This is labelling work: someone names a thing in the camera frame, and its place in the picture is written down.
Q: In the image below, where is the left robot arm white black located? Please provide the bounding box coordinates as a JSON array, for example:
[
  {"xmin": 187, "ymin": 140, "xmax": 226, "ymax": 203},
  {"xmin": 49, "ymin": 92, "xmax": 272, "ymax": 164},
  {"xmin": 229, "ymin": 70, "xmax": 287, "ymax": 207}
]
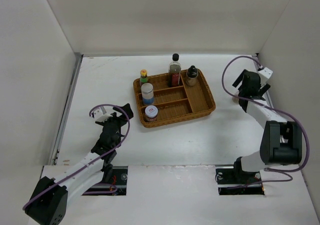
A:
[{"xmin": 22, "ymin": 103, "xmax": 134, "ymax": 225}]

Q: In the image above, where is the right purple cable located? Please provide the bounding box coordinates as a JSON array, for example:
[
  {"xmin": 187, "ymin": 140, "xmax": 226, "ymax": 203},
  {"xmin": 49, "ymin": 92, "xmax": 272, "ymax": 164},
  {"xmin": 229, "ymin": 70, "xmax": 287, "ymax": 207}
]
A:
[{"xmin": 221, "ymin": 55, "xmax": 311, "ymax": 189}]

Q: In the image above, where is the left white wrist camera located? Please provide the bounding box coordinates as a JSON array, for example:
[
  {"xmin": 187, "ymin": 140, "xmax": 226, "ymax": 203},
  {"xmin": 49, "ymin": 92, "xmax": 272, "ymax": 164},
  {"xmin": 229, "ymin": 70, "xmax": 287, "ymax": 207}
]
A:
[{"xmin": 90, "ymin": 107, "xmax": 112, "ymax": 123}]

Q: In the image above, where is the red label spice jar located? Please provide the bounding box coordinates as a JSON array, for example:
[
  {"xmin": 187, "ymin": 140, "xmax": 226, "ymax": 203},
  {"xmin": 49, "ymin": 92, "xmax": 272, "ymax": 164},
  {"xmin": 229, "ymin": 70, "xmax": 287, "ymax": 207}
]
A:
[{"xmin": 144, "ymin": 105, "xmax": 159, "ymax": 122}]

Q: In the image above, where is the aluminium table edge rail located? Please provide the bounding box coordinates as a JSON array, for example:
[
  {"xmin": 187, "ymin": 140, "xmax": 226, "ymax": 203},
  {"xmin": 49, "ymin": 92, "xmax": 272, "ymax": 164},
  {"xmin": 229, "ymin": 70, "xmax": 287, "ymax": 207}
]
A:
[{"xmin": 51, "ymin": 52, "xmax": 83, "ymax": 160}]

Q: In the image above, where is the brown wicker divided tray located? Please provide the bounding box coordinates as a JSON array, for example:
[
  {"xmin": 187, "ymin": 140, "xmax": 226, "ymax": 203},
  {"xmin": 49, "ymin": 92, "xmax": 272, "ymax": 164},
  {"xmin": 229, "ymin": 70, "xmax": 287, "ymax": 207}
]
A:
[{"xmin": 133, "ymin": 69, "xmax": 216, "ymax": 128}]

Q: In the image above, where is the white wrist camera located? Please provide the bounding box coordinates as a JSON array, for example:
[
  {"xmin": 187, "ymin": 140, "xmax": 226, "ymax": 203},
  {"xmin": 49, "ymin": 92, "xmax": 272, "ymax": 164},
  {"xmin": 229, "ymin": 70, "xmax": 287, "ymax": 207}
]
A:
[
  {"xmin": 257, "ymin": 67, "xmax": 273, "ymax": 86},
  {"xmin": 90, "ymin": 107, "xmax": 112, "ymax": 123}
]

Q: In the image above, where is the pink cap spice shaker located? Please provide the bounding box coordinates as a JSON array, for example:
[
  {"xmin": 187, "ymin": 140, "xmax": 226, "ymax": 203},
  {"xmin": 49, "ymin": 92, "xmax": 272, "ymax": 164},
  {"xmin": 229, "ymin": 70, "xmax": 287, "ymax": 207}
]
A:
[{"xmin": 232, "ymin": 97, "xmax": 239, "ymax": 104}]

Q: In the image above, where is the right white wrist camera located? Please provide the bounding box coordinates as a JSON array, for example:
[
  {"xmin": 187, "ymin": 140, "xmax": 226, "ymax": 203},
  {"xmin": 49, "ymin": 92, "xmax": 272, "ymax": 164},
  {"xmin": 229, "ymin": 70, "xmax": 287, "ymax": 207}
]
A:
[{"xmin": 257, "ymin": 67, "xmax": 273, "ymax": 86}]

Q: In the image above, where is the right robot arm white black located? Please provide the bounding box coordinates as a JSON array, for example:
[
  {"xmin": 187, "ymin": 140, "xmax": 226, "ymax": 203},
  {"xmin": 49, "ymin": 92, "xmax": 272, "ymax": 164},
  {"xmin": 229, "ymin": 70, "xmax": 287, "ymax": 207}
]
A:
[{"xmin": 231, "ymin": 69, "xmax": 302, "ymax": 183}]

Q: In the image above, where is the dark soy sauce bottle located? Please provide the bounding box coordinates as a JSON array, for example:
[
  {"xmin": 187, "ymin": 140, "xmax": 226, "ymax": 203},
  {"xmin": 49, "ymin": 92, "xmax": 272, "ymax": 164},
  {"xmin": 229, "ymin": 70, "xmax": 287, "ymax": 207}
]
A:
[{"xmin": 168, "ymin": 53, "xmax": 181, "ymax": 87}]

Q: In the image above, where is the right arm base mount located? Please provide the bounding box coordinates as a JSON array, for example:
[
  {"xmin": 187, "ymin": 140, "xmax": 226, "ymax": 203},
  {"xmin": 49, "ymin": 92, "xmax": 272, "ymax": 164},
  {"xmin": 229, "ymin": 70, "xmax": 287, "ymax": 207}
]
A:
[{"xmin": 215, "ymin": 167, "xmax": 265, "ymax": 196}]

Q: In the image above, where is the red chili sauce bottle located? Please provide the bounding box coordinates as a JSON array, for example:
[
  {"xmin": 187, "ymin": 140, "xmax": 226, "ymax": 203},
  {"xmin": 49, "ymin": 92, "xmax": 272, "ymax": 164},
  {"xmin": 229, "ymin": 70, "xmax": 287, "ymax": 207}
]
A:
[{"xmin": 139, "ymin": 69, "xmax": 148, "ymax": 86}]

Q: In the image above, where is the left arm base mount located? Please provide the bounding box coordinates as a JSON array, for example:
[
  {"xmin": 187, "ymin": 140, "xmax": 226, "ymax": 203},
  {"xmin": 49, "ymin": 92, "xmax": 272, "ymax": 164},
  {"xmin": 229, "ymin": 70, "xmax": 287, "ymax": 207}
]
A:
[{"xmin": 83, "ymin": 166, "xmax": 129, "ymax": 196}]

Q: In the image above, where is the silver lid blue jar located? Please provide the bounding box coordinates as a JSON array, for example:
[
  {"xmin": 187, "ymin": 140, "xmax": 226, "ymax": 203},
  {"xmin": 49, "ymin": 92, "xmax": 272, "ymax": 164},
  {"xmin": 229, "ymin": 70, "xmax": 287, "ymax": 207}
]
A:
[{"xmin": 141, "ymin": 82, "xmax": 155, "ymax": 105}]

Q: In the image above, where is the black cap pepper shaker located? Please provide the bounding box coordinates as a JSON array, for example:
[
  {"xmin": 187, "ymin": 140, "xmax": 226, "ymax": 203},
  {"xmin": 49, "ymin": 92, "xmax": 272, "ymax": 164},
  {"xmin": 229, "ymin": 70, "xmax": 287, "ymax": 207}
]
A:
[{"xmin": 186, "ymin": 65, "xmax": 198, "ymax": 87}]

